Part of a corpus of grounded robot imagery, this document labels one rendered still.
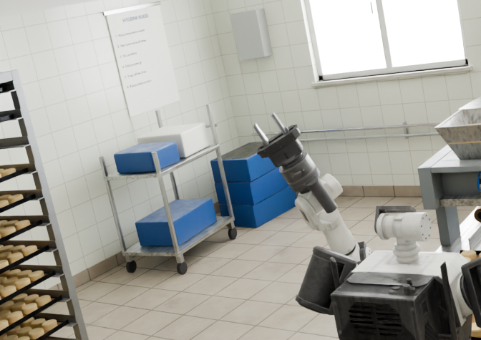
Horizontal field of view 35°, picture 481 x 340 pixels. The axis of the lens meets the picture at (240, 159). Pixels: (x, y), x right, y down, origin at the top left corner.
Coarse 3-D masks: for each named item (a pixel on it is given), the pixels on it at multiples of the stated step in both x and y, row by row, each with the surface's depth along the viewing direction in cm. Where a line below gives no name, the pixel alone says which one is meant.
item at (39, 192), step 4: (0, 192) 262; (4, 192) 261; (8, 192) 260; (12, 192) 259; (16, 192) 257; (20, 192) 256; (24, 192) 255; (28, 192) 254; (32, 192) 253; (36, 192) 252; (40, 192) 251; (24, 196) 256; (36, 196) 253; (40, 196) 252
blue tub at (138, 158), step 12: (144, 144) 591; (156, 144) 580; (168, 144) 571; (120, 156) 573; (132, 156) 566; (144, 156) 559; (168, 156) 569; (120, 168) 577; (132, 168) 570; (144, 168) 563
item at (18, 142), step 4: (24, 136) 247; (0, 140) 254; (4, 140) 253; (8, 140) 252; (12, 140) 251; (16, 140) 250; (20, 140) 249; (24, 140) 248; (28, 140) 247; (0, 144) 255; (4, 144) 254; (8, 144) 253; (12, 144) 252; (16, 144) 250; (20, 144) 249; (24, 144) 248; (28, 144) 247; (0, 148) 252; (4, 148) 250; (8, 148) 249
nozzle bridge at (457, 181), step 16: (432, 160) 282; (448, 160) 278; (464, 160) 274; (480, 160) 269; (432, 176) 275; (448, 176) 280; (464, 176) 277; (480, 176) 273; (432, 192) 276; (448, 192) 282; (464, 192) 278; (432, 208) 278; (448, 208) 289; (448, 224) 288; (448, 240) 289
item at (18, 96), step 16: (16, 80) 244; (16, 96) 244; (32, 128) 248; (32, 144) 248; (32, 160) 249; (48, 192) 253; (48, 208) 252; (64, 256) 257; (64, 272) 257; (64, 288) 259; (80, 320) 261; (80, 336) 261
